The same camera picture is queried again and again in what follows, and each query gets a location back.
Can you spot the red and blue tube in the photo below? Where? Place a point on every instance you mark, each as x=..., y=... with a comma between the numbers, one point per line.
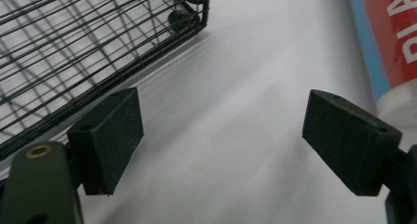
x=390, y=44

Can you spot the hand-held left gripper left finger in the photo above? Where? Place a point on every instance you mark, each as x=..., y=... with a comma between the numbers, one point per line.
x=108, y=142

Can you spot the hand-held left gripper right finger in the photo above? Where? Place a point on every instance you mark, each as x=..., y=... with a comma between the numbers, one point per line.
x=347, y=142

